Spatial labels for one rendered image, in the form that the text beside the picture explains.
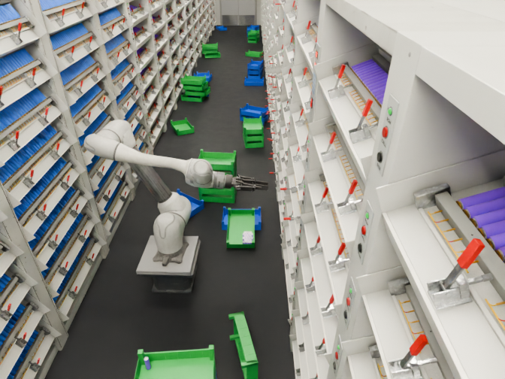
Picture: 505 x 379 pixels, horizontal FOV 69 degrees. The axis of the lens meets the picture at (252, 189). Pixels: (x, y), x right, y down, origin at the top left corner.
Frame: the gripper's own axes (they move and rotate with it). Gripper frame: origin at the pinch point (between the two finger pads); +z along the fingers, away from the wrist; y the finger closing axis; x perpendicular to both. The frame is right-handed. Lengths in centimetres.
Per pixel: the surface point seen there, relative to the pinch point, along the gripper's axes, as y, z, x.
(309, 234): 59, 15, 17
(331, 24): 53, 5, 91
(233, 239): -36, -9, -72
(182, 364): 84, -28, -37
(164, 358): 82, -36, -37
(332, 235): 84, 14, 38
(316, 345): 94, 17, -2
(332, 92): 72, 5, 77
